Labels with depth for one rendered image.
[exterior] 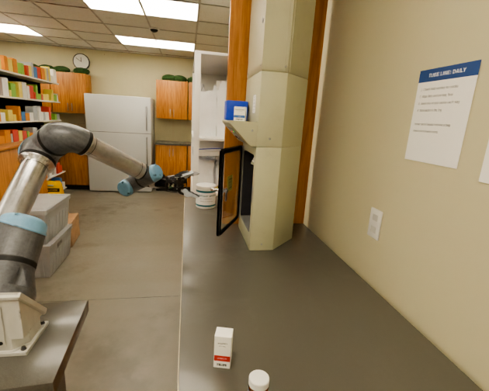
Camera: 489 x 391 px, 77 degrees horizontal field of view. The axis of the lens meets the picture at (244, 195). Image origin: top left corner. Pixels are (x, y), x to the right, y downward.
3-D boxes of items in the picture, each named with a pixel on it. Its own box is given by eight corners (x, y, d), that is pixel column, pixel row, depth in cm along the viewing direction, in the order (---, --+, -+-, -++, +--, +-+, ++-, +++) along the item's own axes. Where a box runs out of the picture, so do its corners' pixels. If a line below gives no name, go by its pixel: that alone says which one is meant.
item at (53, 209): (74, 223, 330) (71, 193, 322) (50, 246, 273) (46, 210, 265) (30, 223, 323) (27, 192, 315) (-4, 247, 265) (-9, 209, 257)
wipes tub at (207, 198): (214, 203, 213) (215, 182, 210) (216, 209, 201) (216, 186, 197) (195, 203, 211) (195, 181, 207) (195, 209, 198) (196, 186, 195)
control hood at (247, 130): (243, 140, 160) (244, 120, 158) (256, 147, 129) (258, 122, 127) (220, 140, 158) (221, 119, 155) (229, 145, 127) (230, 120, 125)
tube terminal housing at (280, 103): (281, 226, 176) (294, 83, 157) (301, 249, 145) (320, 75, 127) (237, 226, 171) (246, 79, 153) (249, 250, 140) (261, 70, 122)
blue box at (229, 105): (243, 120, 156) (244, 102, 154) (247, 121, 146) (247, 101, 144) (223, 119, 154) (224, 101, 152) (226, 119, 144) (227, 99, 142)
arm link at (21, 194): (-28, 259, 79) (45, 117, 111) (-54, 272, 85) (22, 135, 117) (21, 273, 87) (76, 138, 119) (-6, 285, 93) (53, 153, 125)
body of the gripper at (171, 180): (176, 193, 145) (154, 190, 148) (185, 189, 153) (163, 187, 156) (177, 177, 143) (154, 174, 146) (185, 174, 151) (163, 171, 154)
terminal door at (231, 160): (237, 218, 169) (242, 144, 159) (217, 237, 140) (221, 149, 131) (236, 218, 169) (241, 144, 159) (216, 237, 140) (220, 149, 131)
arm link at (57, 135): (60, 104, 105) (164, 164, 143) (42, 119, 109) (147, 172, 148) (55, 131, 100) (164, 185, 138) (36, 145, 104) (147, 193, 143)
